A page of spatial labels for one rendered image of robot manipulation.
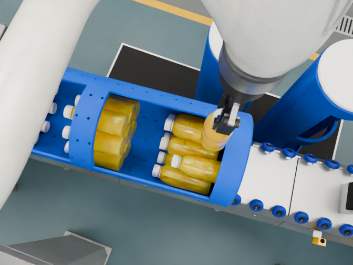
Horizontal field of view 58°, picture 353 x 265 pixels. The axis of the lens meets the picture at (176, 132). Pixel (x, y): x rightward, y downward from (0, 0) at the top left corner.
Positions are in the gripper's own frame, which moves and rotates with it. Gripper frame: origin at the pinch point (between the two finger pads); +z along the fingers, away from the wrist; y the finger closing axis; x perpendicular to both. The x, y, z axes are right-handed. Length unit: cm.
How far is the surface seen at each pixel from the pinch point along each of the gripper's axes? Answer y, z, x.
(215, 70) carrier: 33, 48, 2
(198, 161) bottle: -4.3, 31.8, 1.3
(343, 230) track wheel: -11, 47, -50
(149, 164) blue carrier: -7, 47, 16
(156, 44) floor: 91, 145, 45
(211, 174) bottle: -7.0, 32.0, -3.3
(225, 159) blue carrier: -4.0, 21.7, -5.0
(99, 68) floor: 63, 145, 78
